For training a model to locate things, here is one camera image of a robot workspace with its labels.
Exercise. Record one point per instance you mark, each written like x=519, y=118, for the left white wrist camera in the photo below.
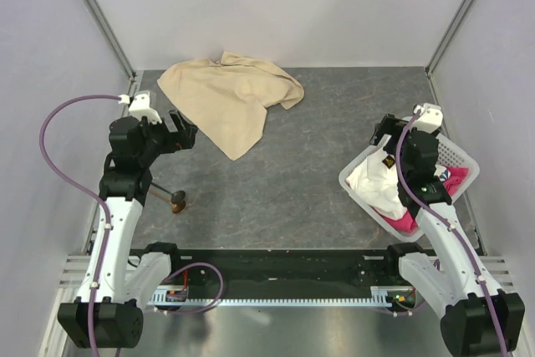
x=141, y=105

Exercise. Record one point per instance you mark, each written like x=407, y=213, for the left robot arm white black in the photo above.
x=107, y=312

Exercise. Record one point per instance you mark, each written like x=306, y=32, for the beige cloth napkin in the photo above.
x=229, y=99

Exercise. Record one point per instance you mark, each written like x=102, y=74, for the white cloth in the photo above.
x=375, y=181

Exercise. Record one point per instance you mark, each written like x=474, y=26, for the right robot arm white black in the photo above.
x=477, y=316

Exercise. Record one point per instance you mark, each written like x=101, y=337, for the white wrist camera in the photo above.
x=141, y=105
x=430, y=117

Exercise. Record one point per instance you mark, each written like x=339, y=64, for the right aluminium frame post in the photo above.
x=454, y=25

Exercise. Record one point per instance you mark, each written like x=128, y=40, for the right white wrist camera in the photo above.
x=430, y=117

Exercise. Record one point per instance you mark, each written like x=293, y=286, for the copper spoon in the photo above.
x=175, y=205

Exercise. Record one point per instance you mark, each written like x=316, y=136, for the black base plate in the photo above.
x=296, y=273

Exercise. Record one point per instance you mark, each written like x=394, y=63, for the white plastic basket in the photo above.
x=450, y=155

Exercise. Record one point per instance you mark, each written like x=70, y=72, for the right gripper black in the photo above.
x=389, y=125

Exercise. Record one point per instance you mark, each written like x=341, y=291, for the grey slotted cable duct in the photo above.
x=375, y=297

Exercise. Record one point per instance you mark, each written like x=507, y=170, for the black spoon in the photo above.
x=160, y=189

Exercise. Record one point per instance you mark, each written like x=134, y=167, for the pink cloth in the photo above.
x=451, y=177

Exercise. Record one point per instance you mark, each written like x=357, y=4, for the left aluminium frame post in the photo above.
x=110, y=38

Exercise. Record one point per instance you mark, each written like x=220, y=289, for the aluminium frame post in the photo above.
x=454, y=25
x=110, y=38

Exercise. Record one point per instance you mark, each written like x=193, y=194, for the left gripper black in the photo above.
x=176, y=140

